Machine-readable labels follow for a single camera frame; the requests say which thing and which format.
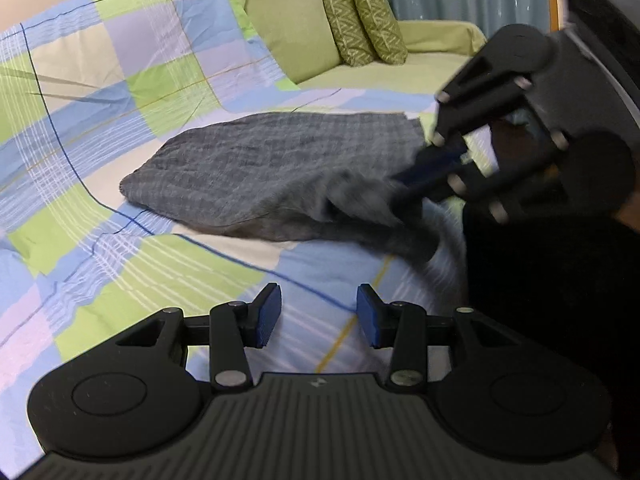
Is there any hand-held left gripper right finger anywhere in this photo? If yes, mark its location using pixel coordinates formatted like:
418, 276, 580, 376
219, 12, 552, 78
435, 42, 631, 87
356, 283, 521, 393

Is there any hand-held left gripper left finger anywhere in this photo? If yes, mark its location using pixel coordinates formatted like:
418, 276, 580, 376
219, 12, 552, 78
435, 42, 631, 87
116, 282, 282, 393

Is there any green bed sheet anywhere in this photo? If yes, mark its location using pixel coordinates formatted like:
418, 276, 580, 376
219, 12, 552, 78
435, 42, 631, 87
295, 20, 488, 111

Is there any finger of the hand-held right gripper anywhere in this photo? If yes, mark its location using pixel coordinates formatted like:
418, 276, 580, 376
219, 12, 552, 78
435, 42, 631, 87
415, 52, 533, 171
392, 127, 572, 225

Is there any person's dark clothing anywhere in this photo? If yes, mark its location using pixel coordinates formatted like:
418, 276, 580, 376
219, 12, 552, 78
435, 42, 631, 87
462, 195, 640, 480

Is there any green patterned cushion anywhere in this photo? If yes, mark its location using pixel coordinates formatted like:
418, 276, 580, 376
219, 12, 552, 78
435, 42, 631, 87
352, 0, 408, 66
321, 0, 378, 67

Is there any grey knit garment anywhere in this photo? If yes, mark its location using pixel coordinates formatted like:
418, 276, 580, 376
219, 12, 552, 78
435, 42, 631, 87
119, 111, 443, 266

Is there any large plain green pillow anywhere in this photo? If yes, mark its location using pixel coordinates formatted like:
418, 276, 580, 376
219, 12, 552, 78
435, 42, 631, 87
220, 0, 346, 86

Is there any checkered bed quilt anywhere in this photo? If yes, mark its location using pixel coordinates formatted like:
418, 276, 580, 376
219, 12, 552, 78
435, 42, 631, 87
0, 0, 471, 441

